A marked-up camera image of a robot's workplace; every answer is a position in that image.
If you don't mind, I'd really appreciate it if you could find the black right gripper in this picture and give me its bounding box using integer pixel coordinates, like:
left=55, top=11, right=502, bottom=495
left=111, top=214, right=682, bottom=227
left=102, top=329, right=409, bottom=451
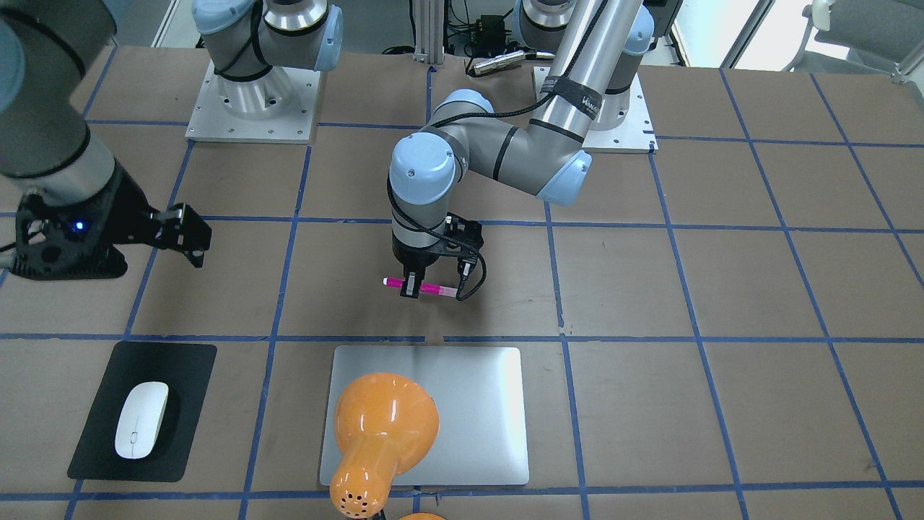
left=11, top=169, right=212, bottom=280

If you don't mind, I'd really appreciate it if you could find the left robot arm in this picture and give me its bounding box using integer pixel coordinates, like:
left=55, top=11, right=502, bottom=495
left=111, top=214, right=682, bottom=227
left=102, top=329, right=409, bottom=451
left=386, top=1, right=654, bottom=300

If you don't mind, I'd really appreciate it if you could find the pink marker pen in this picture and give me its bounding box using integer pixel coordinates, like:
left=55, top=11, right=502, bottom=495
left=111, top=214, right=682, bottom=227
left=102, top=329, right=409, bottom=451
left=383, top=277, right=458, bottom=298

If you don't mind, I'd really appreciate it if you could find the black mousepad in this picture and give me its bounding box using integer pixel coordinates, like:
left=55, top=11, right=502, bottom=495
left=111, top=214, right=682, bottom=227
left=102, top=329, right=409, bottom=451
left=67, top=340, right=217, bottom=482

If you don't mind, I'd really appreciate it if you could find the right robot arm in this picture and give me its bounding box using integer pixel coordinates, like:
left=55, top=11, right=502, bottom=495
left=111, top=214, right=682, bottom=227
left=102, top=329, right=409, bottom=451
left=1, top=1, right=344, bottom=281

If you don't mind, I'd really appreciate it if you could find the silver apple laptop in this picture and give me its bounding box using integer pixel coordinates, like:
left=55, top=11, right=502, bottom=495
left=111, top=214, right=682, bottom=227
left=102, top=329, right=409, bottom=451
left=319, top=344, right=529, bottom=487

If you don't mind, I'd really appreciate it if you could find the aluminium frame post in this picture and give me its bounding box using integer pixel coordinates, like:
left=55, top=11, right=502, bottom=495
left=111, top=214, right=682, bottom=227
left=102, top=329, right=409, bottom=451
left=410, top=0, right=447, bottom=69

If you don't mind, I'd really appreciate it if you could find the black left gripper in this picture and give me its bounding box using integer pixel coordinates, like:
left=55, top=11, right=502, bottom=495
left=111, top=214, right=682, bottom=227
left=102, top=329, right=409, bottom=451
left=391, top=230, right=448, bottom=299

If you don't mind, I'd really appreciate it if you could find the white computer mouse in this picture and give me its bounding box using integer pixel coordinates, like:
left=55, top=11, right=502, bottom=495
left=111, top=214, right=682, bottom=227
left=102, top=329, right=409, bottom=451
left=113, top=381, right=169, bottom=460

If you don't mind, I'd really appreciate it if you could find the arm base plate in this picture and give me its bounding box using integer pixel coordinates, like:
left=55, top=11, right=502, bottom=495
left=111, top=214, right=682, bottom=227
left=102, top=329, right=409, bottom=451
left=529, top=52, right=657, bottom=154
left=186, top=63, right=324, bottom=144

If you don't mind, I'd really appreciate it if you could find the orange desk lamp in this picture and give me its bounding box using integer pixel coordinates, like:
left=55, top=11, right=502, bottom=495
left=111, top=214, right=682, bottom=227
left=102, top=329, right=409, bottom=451
left=329, top=372, right=441, bottom=519

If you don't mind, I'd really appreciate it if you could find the silver metal cylinder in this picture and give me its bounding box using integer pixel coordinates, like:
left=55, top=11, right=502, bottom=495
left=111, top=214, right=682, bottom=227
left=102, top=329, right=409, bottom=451
left=466, top=50, right=528, bottom=78

